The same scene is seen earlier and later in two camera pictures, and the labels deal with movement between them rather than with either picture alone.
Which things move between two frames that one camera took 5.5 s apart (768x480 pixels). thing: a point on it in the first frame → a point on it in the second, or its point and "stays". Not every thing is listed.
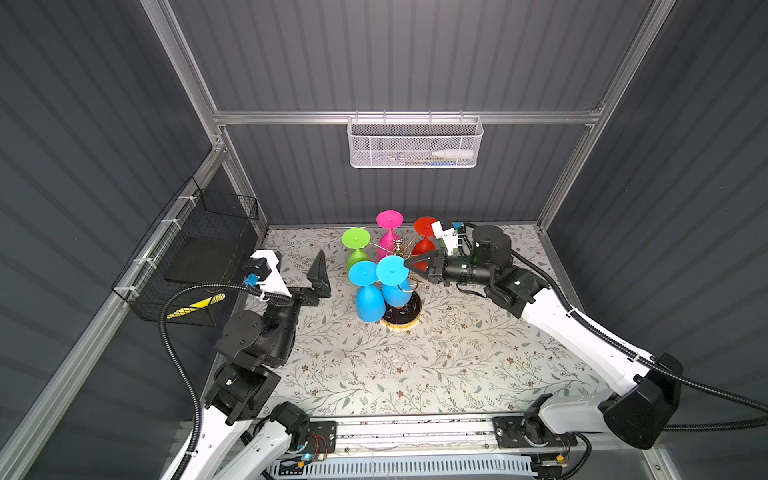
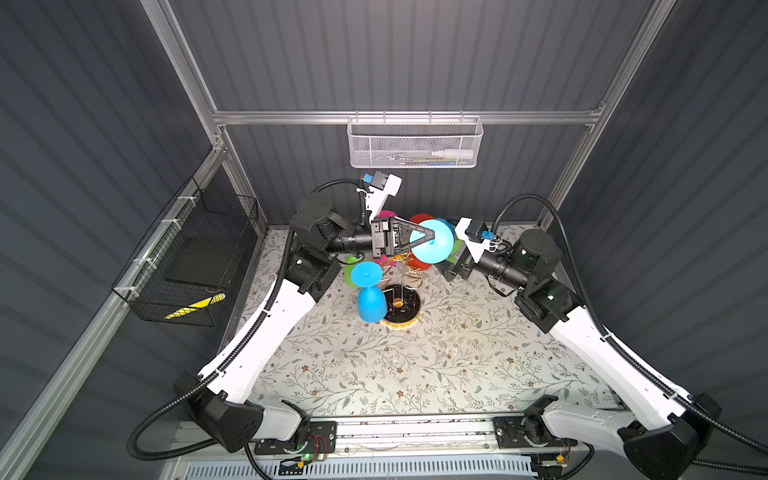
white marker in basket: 447,154 stays
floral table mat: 463,360 stays
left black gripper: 317,283 → 384,237
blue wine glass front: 393,274 → 440,249
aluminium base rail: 474,437 stays
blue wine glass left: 370,303 stays
